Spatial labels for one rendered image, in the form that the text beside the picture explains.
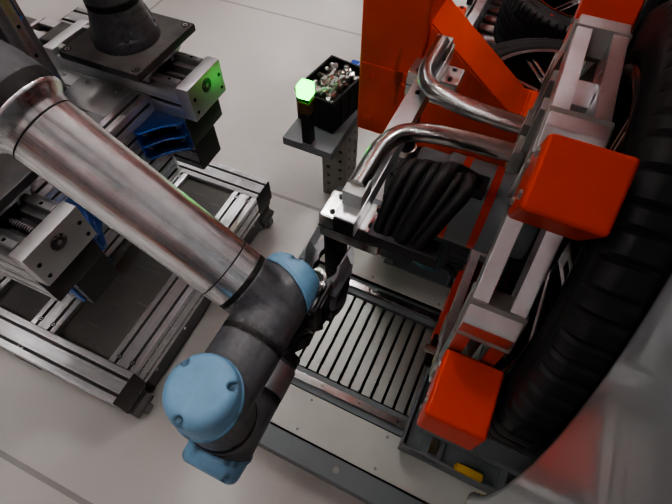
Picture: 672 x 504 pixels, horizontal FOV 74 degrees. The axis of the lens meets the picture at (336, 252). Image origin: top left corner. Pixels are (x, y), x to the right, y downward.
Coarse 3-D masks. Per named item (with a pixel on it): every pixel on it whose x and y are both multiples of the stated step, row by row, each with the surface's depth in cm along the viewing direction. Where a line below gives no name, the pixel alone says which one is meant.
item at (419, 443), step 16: (416, 400) 124; (416, 416) 123; (416, 432) 121; (400, 448) 122; (416, 448) 119; (432, 448) 116; (448, 448) 119; (432, 464) 120; (448, 464) 117; (464, 464) 117; (480, 464) 117; (464, 480) 118; (480, 480) 112; (496, 480) 114
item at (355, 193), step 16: (544, 112) 52; (400, 128) 60; (416, 128) 60; (432, 128) 60; (448, 128) 60; (384, 144) 59; (448, 144) 61; (464, 144) 60; (480, 144) 59; (496, 144) 59; (512, 144) 59; (528, 144) 56; (368, 160) 57; (512, 160) 58; (352, 176) 56; (368, 176) 56; (352, 192) 55; (368, 192) 57
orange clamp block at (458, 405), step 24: (456, 360) 56; (432, 384) 56; (456, 384) 54; (480, 384) 54; (432, 408) 53; (456, 408) 53; (480, 408) 53; (432, 432) 57; (456, 432) 53; (480, 432) 51
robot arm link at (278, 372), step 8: (280, 360) 56; (280, 368) 56; (288, 368) 57; (272, 376) 55; (280, 376) 56; (288, 376) 57; (272, 384) 55; (280, 384) 56; (288, 384) 57; (280, 392) 56; (280, 400) 58
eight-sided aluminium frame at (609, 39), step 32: (576, 32) 54; (608, 32) 54; (576, 64) 50; (608, 64) 50; (608, 96) 47; (544, 128) 45; (576, 128) 45; (608, 128) 45; (512, 224) 47; (480, 256) 96; (544, 256) 47; (480, 288) 49; (448, 320) 87; (480, 320) 50; (512, 320) 49; (480, 352) 58
